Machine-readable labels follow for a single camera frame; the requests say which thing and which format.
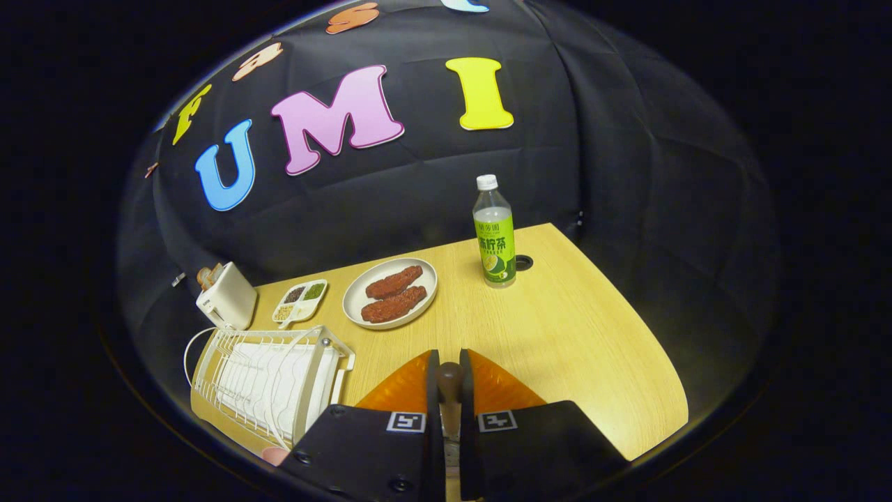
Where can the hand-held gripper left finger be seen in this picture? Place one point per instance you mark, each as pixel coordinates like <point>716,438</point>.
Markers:
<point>433,460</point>

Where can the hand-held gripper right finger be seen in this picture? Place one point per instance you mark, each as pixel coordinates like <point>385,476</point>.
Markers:
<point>468,453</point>

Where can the pink plate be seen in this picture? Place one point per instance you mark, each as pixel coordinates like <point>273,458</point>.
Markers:
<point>275,455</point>

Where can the beige plate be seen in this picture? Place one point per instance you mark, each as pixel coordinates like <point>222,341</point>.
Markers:
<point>422,273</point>

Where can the reddish brown meat piece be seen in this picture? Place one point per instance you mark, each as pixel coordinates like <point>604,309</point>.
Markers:
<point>394,305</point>
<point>394,282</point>

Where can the white divided bean tray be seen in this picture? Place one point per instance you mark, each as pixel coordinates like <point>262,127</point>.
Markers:
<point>300,310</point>

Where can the green label drink bottle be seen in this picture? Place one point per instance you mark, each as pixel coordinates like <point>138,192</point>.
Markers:
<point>496,244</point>

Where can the white toaster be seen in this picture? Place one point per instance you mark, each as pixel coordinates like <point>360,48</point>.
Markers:
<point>230,300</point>

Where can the black backdrop cloth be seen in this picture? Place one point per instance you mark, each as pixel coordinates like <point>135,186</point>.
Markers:
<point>390,195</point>

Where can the toasted bread slice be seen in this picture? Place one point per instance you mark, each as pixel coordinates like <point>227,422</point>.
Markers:
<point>205,279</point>
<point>217,270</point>

